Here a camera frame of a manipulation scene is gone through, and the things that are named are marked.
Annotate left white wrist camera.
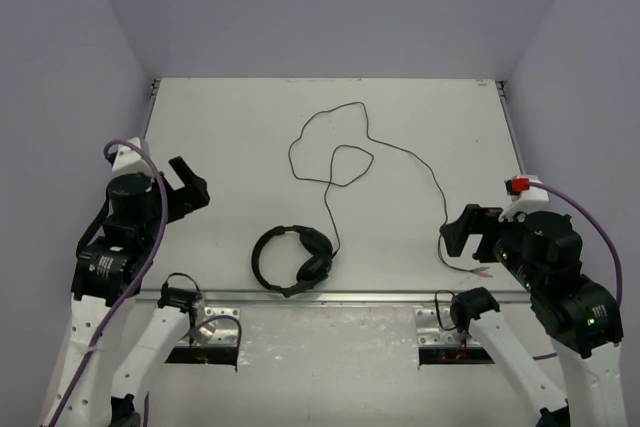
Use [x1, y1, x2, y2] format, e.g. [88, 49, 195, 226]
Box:
[107, 145, 153, 178]

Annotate metal base bracket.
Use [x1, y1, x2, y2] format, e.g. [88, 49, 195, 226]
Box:
[193, 304, 241, 348]
[415, 304, 481, 349]

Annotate right metal base bracket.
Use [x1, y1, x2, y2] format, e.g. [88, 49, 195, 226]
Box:
[415, 304, 481, 349]

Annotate left metal base bracket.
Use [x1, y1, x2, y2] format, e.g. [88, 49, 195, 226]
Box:
[193, 304, 241, 348]

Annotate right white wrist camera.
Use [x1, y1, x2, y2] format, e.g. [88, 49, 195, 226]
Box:
[499, 175, 549, 222]

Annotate black headphones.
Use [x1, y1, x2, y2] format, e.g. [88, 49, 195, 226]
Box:
[250, 225, 336, 298]

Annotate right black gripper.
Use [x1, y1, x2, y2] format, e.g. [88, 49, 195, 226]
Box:
[440, 203, 541, 292]

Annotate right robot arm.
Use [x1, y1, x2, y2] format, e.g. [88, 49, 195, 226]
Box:
[440, 204, 628, 426]

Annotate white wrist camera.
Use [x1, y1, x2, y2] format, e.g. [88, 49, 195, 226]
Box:
[499, 175, 549, 222]
[107, 145, 153, 178]

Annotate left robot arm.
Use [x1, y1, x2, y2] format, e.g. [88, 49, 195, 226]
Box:
[44, 157, 210, 426]

